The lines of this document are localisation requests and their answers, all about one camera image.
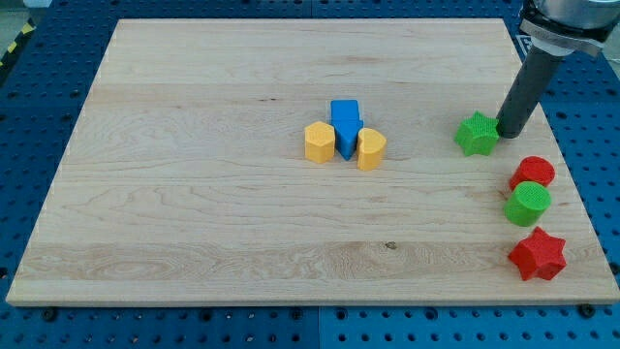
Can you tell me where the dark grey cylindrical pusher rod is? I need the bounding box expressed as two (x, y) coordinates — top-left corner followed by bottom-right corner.
(497, 46), (563, 139)

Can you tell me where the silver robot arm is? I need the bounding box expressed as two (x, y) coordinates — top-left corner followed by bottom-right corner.
(497, 0), (619, 139)

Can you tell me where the green star block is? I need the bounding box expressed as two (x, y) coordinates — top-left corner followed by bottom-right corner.
(454, 111), (499, 156)

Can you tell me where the red cylinder block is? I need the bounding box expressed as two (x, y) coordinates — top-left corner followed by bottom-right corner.
(509, 156), (556, 190)

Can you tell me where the green cylinder block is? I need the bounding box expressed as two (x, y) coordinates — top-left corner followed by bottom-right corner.
(504, 181), (551, 227)

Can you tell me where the yellow heart block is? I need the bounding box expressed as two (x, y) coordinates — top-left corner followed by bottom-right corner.
(357, 128), (387, 171)

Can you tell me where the red star block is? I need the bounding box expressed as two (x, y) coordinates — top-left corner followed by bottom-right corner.
(508, 227), (567, 281)

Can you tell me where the blue arrow block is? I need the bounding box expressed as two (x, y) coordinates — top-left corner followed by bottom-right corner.
(330, 100), (363, 160)

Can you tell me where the yellow hexagon block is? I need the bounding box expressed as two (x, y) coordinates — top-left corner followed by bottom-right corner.
(304, 121), (335, 164)

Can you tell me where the wooden board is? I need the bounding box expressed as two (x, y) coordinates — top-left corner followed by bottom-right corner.
(7, 18), (619, 307)

